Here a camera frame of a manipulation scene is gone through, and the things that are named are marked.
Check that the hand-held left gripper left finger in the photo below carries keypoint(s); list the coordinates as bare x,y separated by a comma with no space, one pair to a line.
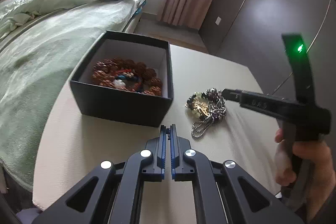
163,153

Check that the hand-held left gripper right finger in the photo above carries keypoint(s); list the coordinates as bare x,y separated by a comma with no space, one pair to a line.
173,153

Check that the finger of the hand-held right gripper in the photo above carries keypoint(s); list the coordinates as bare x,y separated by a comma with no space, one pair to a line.
262,103

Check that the gold pendant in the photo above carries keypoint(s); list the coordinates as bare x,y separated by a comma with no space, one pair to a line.
202,108

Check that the black gift box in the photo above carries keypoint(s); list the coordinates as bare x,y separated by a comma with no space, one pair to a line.
123,111

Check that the person's right hand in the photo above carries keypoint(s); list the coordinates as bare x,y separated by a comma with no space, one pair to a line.
319,166

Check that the white low table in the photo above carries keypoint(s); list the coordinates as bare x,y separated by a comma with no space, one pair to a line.
105,150

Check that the dark brown wardrobe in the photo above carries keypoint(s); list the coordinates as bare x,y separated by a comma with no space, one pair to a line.
262,16

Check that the person's grey trouser leg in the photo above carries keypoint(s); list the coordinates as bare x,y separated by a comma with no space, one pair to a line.
29,214

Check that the green fleece blanket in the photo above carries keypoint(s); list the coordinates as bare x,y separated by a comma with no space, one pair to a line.
39,61

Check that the bed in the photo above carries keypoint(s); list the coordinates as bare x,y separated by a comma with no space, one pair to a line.
78,19

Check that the white wall socket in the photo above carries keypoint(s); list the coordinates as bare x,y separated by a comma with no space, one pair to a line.
218,21

